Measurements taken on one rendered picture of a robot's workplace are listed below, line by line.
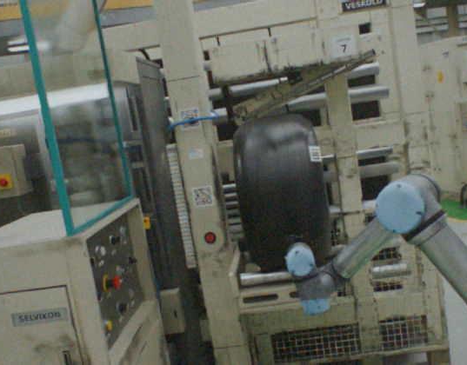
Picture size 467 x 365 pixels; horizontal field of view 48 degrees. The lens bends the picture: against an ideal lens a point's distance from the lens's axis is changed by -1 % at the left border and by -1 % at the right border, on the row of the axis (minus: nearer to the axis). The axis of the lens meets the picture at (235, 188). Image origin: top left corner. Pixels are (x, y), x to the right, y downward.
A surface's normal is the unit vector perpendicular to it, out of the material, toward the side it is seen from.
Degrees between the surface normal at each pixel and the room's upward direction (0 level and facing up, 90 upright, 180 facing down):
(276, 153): 54
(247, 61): 90
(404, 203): 84
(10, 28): 90
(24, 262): 90
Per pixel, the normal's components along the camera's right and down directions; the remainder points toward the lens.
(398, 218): -0.66, 0.10
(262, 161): -0.15, -0.40
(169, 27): -0.07, 0.15
